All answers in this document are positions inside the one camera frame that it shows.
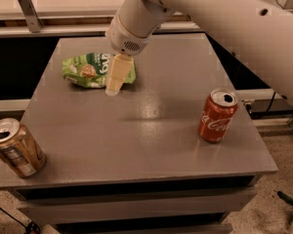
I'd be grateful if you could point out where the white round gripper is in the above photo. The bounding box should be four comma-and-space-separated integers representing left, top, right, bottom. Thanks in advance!
105, 15, 152, 96

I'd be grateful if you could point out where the green rice chip bag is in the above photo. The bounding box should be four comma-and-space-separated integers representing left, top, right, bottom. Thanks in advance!
61, 52, 137, 89

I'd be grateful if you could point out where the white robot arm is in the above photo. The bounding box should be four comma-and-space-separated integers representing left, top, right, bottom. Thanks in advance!
107, 0, 293, 106

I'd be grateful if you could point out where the red Coca-Cola can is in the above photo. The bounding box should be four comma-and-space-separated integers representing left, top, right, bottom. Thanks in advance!
198, 88, 238, 143

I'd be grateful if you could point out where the gold orange soda can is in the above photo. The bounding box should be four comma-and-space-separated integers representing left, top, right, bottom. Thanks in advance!
0, 118, 46, 178

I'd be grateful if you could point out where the grey drawer cabinet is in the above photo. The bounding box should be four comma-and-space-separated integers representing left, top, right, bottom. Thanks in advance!
10, 175, 262, 234

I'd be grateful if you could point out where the black tool on floor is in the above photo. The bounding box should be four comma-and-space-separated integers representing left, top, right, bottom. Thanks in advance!
277, 191, 293, 207

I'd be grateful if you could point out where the left metal bracket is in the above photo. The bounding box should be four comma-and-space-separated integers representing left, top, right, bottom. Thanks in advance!
18, 0, 42, 33

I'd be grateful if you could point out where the black cable on wall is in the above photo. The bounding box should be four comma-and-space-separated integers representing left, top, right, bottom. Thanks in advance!
250, 91, 277, 119

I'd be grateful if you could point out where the black cable on floor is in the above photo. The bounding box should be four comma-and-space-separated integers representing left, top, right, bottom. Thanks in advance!
0, 200, 42, 234

